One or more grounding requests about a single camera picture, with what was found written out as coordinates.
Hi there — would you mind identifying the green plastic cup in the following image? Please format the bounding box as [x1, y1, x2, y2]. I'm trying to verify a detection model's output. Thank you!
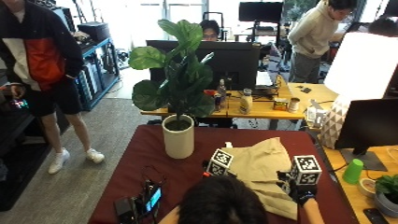
[343, 158, 365, 185]

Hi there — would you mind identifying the white marker cube on left glove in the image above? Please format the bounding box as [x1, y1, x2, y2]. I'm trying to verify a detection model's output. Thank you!
[206, 148, 236, 177]

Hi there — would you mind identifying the wooden side desk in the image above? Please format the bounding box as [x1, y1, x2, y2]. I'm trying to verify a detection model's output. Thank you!
[323, 144, 398, 224]

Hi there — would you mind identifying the white marker cube on glove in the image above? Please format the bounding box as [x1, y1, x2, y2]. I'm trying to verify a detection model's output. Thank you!
[206, 148, 236, 177]
[289, 154, 324, 187]

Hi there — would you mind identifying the black monitor with stand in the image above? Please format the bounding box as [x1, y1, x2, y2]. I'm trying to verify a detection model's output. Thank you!
[333, 98, 398, 173]

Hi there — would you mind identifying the dark red tablecloth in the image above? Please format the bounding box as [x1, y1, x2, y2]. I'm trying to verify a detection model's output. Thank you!
[87, 124, 361, 224]

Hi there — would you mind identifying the white lamp shade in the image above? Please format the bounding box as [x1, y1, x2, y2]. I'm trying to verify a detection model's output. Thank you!
[323, 32, 398, 102]

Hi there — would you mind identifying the blue shelf cart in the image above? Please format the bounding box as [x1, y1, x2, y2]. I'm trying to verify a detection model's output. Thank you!
[74, 36, 123, 112]

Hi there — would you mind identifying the white cylindrical plant pot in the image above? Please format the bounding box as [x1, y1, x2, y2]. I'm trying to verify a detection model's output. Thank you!
[162, 114, 198, 160]

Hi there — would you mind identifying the black background monitor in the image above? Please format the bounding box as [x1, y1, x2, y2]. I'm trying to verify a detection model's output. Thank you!
[238, 1, 285, 23]

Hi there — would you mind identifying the person's right hand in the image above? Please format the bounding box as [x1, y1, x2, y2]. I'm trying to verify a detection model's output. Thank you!
[276, 170, 320, 205]

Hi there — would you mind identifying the black smartphone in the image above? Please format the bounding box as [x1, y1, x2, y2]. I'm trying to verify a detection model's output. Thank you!
[363, 207, 392, 224]

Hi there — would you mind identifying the white paper cup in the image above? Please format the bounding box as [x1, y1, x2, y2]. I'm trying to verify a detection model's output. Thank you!
[288, 97, 301, 114]

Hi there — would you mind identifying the small green plant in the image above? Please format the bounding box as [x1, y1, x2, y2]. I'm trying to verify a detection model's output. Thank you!
[375, 174, 398, 198]

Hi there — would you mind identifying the black low table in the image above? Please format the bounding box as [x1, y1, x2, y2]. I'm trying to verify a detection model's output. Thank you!
[0, 83, 71, 213]

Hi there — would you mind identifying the grey plant pot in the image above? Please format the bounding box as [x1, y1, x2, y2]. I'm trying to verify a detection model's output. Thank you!
[373, 190, 398, 218]

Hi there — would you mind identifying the black phone rig with cables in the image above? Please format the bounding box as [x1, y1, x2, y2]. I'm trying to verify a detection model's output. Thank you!
[114, 178, 166, 224]

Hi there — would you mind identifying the large black monitor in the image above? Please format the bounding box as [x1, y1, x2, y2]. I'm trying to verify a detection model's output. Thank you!
[146, 39, 263, 91]

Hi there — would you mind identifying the person's left hand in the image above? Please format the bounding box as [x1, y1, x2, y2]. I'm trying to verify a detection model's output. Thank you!
[202, 160, 215, 179]

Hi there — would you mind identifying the dark drink can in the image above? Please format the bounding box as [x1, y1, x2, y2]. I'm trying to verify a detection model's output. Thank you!
[214, 92, 223, 113]

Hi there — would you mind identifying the white box clutter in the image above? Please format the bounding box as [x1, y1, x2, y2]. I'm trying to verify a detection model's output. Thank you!
[305, 99, 331, 129]

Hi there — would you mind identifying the beige cloth garment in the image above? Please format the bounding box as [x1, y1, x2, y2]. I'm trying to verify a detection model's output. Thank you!
[226, 136, 300, 221]

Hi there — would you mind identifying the black box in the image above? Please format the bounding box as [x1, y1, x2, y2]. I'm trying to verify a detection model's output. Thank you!
[76, 21, 112, 43]

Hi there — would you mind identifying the yellow snack box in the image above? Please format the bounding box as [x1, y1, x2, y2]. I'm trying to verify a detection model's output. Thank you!
[273, 97, 291, 112]

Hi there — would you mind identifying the white marker cube on right glove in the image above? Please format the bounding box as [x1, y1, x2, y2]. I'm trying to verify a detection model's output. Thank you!
[289, 154, 324, 187]

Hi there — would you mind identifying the clear drink bottle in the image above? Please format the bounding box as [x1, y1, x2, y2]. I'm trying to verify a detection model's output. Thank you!
[218, 78, 230, 110]

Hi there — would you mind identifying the white tape roll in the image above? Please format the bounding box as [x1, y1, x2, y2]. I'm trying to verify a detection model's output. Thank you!
[357, 177, 380, 199]

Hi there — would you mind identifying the large-leaf green plant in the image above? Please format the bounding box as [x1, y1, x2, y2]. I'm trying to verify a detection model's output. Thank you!
[127, 19, 219, 123]

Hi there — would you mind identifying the long wooden desk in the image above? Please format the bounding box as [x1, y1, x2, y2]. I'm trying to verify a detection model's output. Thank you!
[140, 81, 340, 121]

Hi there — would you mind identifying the triangle-patterned lamp base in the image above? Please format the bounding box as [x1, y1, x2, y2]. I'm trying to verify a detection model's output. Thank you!
[319, 94, 353, 150]

